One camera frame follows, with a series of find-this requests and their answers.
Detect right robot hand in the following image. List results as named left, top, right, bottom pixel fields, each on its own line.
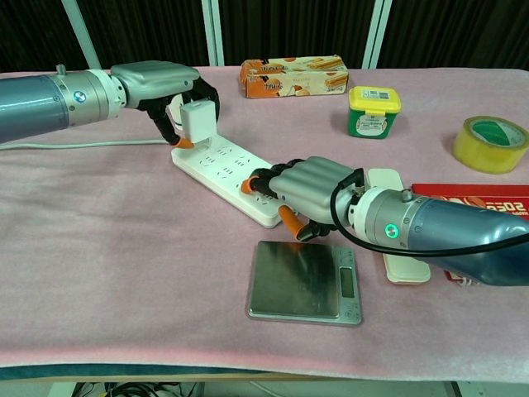
left=241, top=155, right=366, bottom=242

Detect yellow lidded green jar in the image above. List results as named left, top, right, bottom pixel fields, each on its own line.
left=346, top=85, right=403, bottom=141

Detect black floor cables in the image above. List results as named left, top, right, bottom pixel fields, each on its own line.
left=74, top=380, right=199, bottom=397

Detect white power adapter plug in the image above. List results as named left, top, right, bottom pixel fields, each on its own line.
left=179, top=99, right=217, bottom=144

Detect yellow tape roll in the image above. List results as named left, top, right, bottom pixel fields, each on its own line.
left=452, top=115, right=529, bottom=175

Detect white power strip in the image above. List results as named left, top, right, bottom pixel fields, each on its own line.
left=170, top=131, right=290, bottom=229

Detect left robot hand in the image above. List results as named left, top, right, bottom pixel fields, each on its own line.
left=110, top=60, right=221, bottom=150

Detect cream oblong case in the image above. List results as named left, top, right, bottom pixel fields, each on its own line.
left=366, top=166, right=431, bottom=286

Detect silver digital scale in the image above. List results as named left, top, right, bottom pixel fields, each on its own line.
left=246, top=240, right=364, bottom=327

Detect grey cable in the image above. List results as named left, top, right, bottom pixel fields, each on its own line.
left=0, top=138, right=169, bottom=151

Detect orange biscuit box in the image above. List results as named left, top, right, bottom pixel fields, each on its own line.
left=239, top=55, right=349, bottom=99

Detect pink table cloth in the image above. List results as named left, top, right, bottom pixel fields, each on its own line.
left=0, top=65, right=529, bottom=382

